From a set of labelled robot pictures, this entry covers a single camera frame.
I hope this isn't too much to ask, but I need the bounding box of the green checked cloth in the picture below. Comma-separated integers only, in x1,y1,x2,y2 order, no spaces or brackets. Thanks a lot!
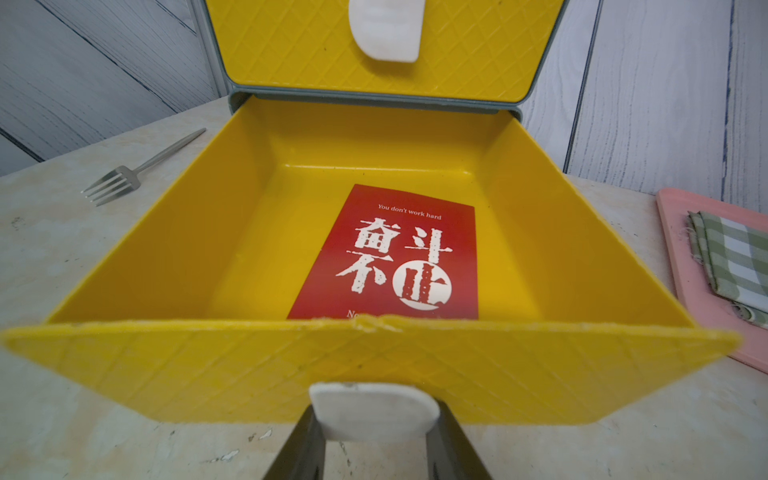
686,211,767,329

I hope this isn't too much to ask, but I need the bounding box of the silver fork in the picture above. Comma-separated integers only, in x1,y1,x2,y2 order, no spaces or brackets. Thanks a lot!
82,128,206,206

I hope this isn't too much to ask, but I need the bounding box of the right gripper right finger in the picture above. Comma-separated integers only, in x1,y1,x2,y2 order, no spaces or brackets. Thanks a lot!
426,400,492,480

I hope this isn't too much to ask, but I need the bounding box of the yellow bottom drawer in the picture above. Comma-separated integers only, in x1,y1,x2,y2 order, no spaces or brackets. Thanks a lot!
2,98,741,425

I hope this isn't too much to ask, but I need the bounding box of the yellow drawer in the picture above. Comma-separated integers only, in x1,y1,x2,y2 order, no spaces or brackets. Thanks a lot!
203,0,566,103
2,98,741,425

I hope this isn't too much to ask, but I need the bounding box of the teal drawer cabinet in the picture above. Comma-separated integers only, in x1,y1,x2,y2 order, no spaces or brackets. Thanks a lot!
190,0,571,125

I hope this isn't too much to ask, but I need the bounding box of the pink tray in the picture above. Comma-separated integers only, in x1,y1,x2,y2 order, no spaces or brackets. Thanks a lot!
656,188,767,373

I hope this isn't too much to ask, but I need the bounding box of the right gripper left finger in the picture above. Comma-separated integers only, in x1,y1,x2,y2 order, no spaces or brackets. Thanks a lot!
263,405,326,480

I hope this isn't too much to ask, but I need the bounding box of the red postcard chinese text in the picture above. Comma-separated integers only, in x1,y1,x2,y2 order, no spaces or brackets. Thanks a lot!
288,184,479,320

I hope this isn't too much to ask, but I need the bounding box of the yellow top drawer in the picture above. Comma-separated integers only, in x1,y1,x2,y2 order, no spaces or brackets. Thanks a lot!
203,0,566,103

